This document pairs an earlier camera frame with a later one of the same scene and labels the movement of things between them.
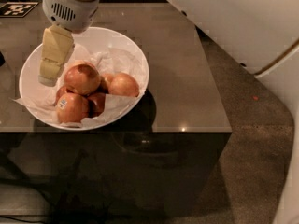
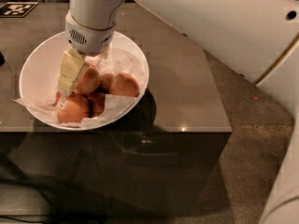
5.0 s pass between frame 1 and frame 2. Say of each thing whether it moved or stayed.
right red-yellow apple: stayed
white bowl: stayed
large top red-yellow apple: stayed
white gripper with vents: moved
